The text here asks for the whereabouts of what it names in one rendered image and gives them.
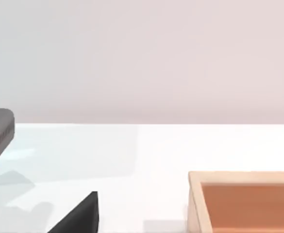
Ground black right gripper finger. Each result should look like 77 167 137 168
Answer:
47 191 100 233

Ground shallow salmon-coloured box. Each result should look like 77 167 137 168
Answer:
187 170 284 233

